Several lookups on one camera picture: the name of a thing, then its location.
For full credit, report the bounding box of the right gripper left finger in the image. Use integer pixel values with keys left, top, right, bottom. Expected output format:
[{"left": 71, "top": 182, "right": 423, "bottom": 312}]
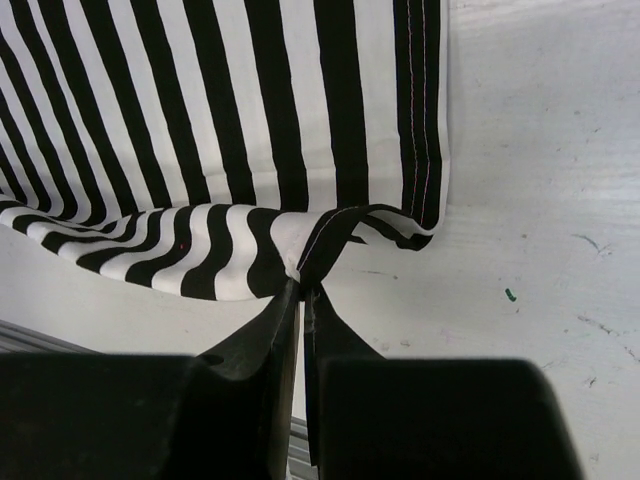
[{"left": 1, "top": 281, "right": 300, "bottom": 479}]

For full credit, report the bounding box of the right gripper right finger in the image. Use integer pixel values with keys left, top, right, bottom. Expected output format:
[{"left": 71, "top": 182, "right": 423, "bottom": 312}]
[{"left": 304, "top": 287, "right": 583, "bottom": 479}]

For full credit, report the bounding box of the black white striped tank top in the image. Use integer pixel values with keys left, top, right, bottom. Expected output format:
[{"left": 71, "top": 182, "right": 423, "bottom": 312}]
[{"left": 1, "top": 1, "right": 450, "bottom": 301}]

